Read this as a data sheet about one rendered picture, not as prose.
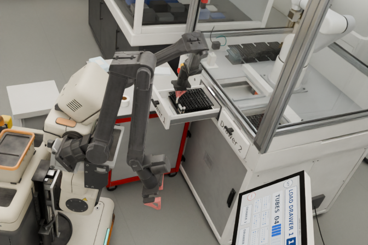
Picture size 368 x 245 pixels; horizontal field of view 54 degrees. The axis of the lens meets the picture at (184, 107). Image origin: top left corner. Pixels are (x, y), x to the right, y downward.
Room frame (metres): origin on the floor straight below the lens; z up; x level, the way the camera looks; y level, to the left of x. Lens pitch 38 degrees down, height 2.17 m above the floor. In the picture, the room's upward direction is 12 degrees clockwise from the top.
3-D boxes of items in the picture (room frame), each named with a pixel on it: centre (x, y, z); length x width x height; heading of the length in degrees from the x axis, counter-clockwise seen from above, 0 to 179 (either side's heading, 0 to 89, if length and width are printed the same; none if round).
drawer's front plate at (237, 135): (1.54, -0.30, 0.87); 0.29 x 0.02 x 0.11; 31
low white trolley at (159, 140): (2.01, 0.33, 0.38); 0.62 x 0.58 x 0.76; 31
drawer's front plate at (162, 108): (1.65, 0.14, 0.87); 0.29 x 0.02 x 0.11; 31
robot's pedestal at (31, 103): (1.64, 0.89, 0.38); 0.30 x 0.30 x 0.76; 35
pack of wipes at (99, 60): (2.08, 0.63, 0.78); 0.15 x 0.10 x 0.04; 45
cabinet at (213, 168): (2.01, -0.57, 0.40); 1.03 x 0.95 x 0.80; 31
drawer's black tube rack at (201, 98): (1.75, -0.03, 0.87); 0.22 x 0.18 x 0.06; 121
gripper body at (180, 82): (1.68, 0.04, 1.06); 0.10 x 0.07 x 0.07; 119
